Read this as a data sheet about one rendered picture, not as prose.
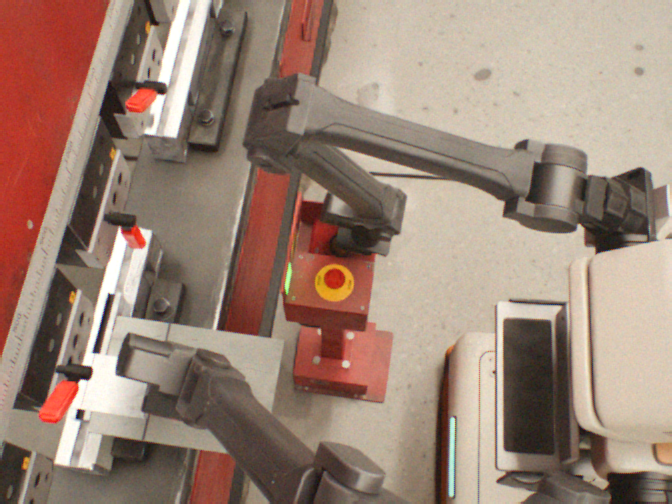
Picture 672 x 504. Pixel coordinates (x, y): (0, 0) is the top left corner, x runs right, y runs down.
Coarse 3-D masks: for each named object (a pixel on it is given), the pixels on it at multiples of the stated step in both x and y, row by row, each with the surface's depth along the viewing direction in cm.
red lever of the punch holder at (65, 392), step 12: (60, 372) 99; (72, 372) 98; (84, 372) 98; (60, 384) 95; (72, 384) 95; (60, 396) 93; (72, 396) 95; (48, 408) 91; (60, 408) 92; (48, 420) 91; (60, 420) 92
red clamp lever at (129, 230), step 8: (104, 216) 107; (112, 216) 107; (120, 216) 107; (128, 216) 107; (112, 224) 107; (120, 224) 107; (128, 224) 107; (120, 232) 111; (128, 232) 110; (136, 232) 110; (128, 240) 112; (136, 240) 112; (144, 240) 115; (136, 248) 115
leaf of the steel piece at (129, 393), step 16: (96, 368) 125; (112, 368) 125; (96, 384) 124; (112, 384) 124; (128, 384) 124; (144, 384) 124; (96, 400) 123; (112, 400) 123; (128, 400) 123; (144, 416) 120
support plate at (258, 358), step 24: (120, 336) 127; (168, 336) 127; (192, 336) 127; (216, 336) 127; (240, 336) 127; (240, 360) 125; (264, 360) 125; (264, 384) 124; (96, 432) 121; (120, 432) 121; (168, 432) 121; (192, 432) 121
